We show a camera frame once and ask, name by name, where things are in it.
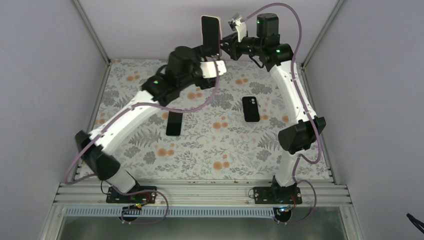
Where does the phone with pink case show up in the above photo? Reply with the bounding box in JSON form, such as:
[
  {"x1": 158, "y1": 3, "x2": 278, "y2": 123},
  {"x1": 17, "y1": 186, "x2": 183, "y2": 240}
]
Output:
[{"x1": 200, "y1": 15, "x2": 222, "y2": 57}]

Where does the black phone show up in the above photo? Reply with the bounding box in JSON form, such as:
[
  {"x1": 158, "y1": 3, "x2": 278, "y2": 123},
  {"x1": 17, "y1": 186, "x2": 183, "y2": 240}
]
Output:
[{"x1": 165, "y1": 111, "x2": 183, "y2": 137}]

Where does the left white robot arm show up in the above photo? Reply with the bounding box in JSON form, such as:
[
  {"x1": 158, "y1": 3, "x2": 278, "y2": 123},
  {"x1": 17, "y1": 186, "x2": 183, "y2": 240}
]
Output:
[{"x1": 74, "y1": 46, "x2": 227, "y2": 203}]

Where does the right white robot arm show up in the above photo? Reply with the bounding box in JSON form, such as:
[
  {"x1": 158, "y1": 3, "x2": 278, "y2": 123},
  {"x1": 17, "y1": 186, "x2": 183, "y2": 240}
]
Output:
[{"x1": 221, "y1": 13, "x2": 326, "y2": 204}]

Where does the floral patterned table mat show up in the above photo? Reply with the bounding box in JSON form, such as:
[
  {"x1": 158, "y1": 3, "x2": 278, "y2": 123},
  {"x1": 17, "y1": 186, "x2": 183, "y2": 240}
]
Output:
[{"x1": 79, "y1": 58, "x2": 332, "y2": 181}]

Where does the black object at edge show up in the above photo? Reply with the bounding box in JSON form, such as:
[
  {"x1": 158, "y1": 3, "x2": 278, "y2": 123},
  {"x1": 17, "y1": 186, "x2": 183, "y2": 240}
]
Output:
[{"x1": 406, "y1": 213, "x2": 424, "y2": 233}]

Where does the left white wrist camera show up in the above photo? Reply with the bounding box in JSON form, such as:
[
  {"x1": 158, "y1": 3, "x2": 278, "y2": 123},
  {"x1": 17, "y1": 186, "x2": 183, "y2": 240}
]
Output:
[{"x1": 200, "y1": 60, "x2": 227, "y2": 79}]

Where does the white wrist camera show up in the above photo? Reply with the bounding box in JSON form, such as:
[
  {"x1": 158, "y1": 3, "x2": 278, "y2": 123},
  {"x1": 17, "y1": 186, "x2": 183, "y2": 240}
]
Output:
[
  {"x1": 228, "y1": 13, "x2": 248, "y2": 43},
  {"x1": 200, "y1": 60, "x2": 227, "y2": 79}
]

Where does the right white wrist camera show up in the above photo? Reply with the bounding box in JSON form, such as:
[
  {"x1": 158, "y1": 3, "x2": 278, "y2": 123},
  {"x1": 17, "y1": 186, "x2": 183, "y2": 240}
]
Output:
[{"x1": 228, "y1": 13, "x2": 248, "y2": 43}]

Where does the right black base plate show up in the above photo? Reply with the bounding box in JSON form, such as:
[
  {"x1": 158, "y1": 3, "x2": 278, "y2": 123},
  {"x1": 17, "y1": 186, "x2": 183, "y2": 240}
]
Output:
[{"x1": 253, "y1": 185, "x2": 303, "y2": 205}]

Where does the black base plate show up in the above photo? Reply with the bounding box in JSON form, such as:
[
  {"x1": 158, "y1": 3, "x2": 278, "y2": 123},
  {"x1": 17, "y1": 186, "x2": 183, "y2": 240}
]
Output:
[
  {"x1": 105, "y1": 187, "x2": 157, "y2": 205},
  {"x1": 253, "y1": 185, "x2": 303, "y2": 205}
]

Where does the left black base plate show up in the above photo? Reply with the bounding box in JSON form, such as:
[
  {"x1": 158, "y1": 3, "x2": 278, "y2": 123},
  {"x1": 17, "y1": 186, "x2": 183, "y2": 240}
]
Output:
[{"x1": 105, "y1": 187, "x2": 157, "y2": 205}]

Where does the grey slotted cable duct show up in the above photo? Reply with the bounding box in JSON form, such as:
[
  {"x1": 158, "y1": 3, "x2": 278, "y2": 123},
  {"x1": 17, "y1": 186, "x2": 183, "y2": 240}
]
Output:
[{"x1": 64, "y1": 206, "x2": 286, "y2": 219}]

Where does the aluminium rail frame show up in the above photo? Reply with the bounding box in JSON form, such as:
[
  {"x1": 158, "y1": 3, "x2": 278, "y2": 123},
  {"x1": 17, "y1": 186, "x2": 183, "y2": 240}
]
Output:
[{"x1": 53, "y1": 180, "x2": 352, "y2": 207}]

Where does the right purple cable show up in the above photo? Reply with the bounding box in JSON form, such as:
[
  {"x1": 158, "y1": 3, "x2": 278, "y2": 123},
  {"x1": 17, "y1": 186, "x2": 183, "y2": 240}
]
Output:
[{"x1": 243, "y1": 2, "x2": 324, "y2": 226}]

